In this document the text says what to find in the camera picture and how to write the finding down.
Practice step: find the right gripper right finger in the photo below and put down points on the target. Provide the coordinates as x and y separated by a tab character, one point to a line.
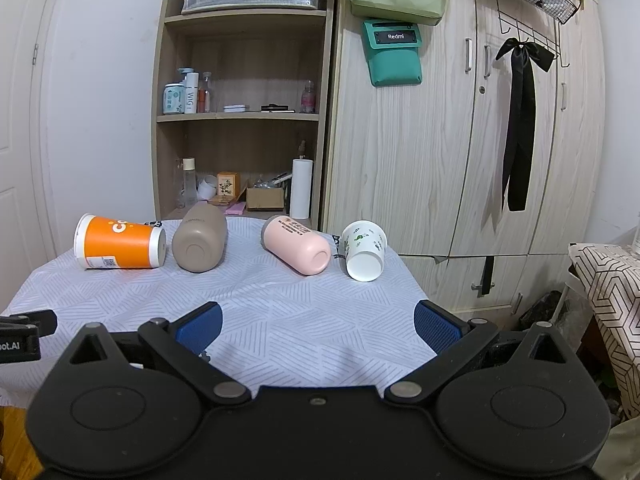
458	346

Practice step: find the pink tumbler cup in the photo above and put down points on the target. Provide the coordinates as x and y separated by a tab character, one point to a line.
305	251

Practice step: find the white tube bottle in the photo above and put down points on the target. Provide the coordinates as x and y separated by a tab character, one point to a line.
191	93

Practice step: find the white patterned tablecloth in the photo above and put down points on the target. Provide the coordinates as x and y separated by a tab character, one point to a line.
278	328

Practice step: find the clear bottle beige cap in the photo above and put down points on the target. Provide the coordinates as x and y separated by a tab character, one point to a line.
188	191

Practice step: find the wooden wardrobe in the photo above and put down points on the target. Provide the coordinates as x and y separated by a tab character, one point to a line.
425	161

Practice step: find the small cardboard box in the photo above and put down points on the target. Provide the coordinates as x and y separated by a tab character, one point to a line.
263	199

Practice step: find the black ribbon bow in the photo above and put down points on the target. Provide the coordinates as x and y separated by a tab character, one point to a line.
520	135

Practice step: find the white paper towel roll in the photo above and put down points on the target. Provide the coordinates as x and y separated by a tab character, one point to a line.
302	170

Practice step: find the teal wall pouch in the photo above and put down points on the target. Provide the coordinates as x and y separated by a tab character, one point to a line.
392	49

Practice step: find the pink small bottle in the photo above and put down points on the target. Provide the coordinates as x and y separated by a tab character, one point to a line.
308	98

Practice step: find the pink flat box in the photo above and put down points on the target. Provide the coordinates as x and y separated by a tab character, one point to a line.
236	209

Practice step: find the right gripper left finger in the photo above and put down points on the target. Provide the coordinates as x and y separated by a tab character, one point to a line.
177	347

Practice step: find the wooden shelf unit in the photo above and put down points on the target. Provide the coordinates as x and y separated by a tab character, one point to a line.
260	59

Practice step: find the taupe tumbler cup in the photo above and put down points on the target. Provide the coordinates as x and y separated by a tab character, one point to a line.
198	243

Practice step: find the floral orange box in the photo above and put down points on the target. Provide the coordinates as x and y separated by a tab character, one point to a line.
228	185

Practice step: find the geometric pattern fabric box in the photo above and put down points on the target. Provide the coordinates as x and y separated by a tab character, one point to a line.
610	276

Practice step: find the teal white jar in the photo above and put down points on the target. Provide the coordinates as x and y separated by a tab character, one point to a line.
173	99

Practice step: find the orange paper cup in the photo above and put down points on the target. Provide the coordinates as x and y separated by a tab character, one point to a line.
103	243

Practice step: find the white door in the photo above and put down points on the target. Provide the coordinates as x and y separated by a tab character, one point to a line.
26	236

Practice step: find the white floral paper cup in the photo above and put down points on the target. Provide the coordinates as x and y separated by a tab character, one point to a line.
363	244

